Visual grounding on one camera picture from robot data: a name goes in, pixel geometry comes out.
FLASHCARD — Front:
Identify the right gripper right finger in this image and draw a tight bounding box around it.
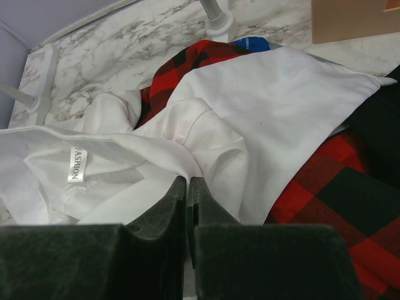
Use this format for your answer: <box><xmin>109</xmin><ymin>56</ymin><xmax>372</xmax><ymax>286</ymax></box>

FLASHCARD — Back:
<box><xmin>189</xmin><ymin>177</ymin><xmax>364</xmax><ymax>299</ymax></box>

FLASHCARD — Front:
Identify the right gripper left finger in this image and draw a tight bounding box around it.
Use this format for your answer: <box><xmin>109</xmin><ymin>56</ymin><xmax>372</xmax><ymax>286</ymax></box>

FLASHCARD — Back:
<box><xmin>1</xmin><ymin>176</ymin><xmax>186</xmax><ymax>299</ymax></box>

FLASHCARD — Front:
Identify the red black plaid shirt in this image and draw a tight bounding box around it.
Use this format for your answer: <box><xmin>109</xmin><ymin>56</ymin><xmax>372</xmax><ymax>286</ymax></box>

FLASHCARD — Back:
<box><xmin>139</xmin><ymin>39</ymin><xmax>400</xmax><ymax>300</ymax></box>

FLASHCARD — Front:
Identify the blue garment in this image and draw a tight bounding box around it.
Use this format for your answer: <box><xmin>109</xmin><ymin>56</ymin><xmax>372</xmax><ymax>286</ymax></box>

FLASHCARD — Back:
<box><xmin>232</xmin><ymin>36</ymin><xmax>271</xmax><ymax>53</ymax></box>

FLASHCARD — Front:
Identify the white shirt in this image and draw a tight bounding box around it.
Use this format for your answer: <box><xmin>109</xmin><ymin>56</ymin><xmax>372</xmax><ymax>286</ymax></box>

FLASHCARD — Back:
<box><xmin>1</xmin><ymin>47</ymin><xmax>395</xmax><ymax>225</ymax></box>

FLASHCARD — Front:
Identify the white metal clothes rack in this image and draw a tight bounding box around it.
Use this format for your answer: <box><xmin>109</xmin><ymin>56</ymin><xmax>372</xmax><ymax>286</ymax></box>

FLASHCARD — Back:
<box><xmin>1</xmin><ymin>1</ymin><xmax>238</xmax><ymax>126</ymax></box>

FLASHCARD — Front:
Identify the peach plastic file organizer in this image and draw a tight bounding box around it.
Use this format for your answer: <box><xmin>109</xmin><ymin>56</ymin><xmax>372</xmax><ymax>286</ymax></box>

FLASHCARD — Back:
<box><xmin>311</xmin><ymin>0</ymin><xmax>399</xmax><ymax>44</ymax></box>

